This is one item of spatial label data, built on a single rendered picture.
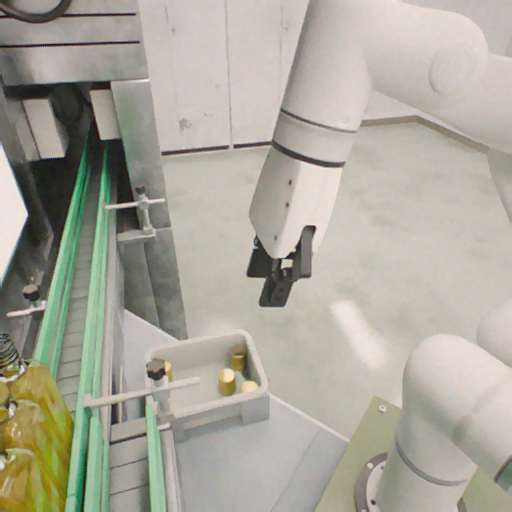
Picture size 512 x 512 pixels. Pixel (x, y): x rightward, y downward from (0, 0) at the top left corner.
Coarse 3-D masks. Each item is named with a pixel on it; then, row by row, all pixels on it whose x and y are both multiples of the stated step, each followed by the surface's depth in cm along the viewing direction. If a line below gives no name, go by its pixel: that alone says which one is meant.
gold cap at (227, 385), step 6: (222, 372) 79; (228, 372) 79; (222, 378) 78; (228, 378) 78; (234, 378) 78; (222, 384) 78; (228, 384) 78; (234, 384) 79; (222, 390) 79; (228, 390) 79; (234, 390) 80
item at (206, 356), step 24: (216, 336) 84; (240, 336) 85; (144, 360) 78; (168, 360) 83; (192, 360) 85; (216, 360) 87; (216, 384) 82; (240, 384) 82; (264, 384) 73; (192, 408) 69
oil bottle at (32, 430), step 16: (16, 400) 42; (16, 416) 40; (32, 416) 42; (0, 432) 39; (16, 432) 40; (32, 432) 41; (48, 432) 45; (0, 448) 39; (32, 448) 41; (48, 448) 45; (48, 464) 44; (64, 464) 49; (64, 480) 48; (64, 496) 47
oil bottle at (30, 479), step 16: (16, 448) 38; (16, 464) 37; (32, 464) 39; (0, 480) 35; (16, 480) 36; (32, 480) 38; (48, 480) 42; (0, 496) 35; (16, 496) 35; (32, 496) 38; (48, 496) 41
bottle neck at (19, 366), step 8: (0, 336) 43; (8, 336) 43; (0, 344) 44; (8, 344) 42; (0, 352) 42; (8, 352) 42; (16, 352) 44; (0, 360) 42; (8, 360) 43; (16, 360) 43; (0, 368) 42; (8, 368) 43; (16, 368) 44; (24, 368) 45; (0, 376) 43; (8, 376) 43; (16, 376) 44
